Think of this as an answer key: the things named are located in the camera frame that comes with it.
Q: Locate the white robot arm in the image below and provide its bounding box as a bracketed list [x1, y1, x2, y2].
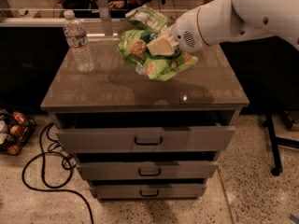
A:
[147, 0, 299, 56]

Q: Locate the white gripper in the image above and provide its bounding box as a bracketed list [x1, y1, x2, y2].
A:
[147, 7, 205, 56]

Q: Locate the bottom grey drawer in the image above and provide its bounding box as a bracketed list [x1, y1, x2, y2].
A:
[91, 183, 206, 200]

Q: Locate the black stand base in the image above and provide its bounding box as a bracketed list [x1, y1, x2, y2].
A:
[263, 114, 299, 176]

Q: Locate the black floor cable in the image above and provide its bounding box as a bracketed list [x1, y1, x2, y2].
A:
[21, 122, 95, 224]

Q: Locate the grey drawer cabinet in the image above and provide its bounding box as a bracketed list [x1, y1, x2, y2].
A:
[39, 18, 250, 202]

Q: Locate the middle grey drawer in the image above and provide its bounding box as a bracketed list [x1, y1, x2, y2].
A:
[78, 161, 217, 181]

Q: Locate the clear plastic water bottle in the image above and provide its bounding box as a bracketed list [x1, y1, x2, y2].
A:
[64, 10, 94, 73]

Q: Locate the green rice chip bag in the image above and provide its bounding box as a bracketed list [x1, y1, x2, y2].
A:
[116, 29, 198, 81]

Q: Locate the top grey drawer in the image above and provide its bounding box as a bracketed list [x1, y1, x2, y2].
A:
[57, 126, 235, 153]

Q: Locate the black wire basket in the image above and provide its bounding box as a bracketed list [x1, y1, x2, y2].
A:
[0, 109, 36, 155]

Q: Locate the grey drawer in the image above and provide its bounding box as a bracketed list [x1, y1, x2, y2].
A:
[91, 183, 206, 200]
[57, 126, 235, 153]
[78, 161, 217, 181]

